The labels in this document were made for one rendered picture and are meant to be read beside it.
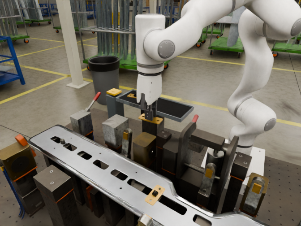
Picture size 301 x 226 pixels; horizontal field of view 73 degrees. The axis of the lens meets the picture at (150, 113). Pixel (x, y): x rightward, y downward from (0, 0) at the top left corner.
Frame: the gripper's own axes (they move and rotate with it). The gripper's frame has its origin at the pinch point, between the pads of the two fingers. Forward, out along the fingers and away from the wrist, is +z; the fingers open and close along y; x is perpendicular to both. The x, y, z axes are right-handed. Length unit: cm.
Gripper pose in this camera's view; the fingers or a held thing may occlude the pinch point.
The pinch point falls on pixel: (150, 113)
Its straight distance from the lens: 72.6
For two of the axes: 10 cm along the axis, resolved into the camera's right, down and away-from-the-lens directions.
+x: 8.8, 2.3, -4.1
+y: -4.7, 4.5, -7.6
